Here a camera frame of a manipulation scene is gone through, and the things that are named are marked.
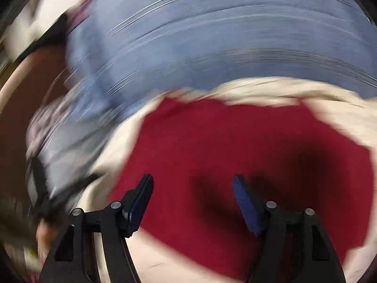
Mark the dark red patterned cloth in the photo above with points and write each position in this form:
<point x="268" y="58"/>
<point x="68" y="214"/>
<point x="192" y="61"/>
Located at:
<point x="82" y="11"/>

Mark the black cloth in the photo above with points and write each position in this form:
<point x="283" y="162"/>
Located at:
<point x="50" y="38"/>

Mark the red small sweater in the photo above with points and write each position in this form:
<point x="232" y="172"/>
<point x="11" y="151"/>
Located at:
<point x="221" y="141"/>

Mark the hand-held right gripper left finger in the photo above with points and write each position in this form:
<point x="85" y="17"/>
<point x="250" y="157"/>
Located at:
<point x="141" y="206"/>

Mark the white speckled blanket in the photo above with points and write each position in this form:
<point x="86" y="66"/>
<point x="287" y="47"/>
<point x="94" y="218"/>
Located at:
<point x="338" y="115"/>

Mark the blue blanket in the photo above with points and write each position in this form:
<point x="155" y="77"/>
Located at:
<point x="221" y="35"/>

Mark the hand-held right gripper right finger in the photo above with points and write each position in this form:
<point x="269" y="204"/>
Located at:
<point x="247" y="206"/>

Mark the person's left hand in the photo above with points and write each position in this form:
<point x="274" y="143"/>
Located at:
<point x="45" y="235"/>

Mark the brown wooden furniture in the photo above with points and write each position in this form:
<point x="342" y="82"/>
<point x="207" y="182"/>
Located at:
<point x="17" y="118"/>

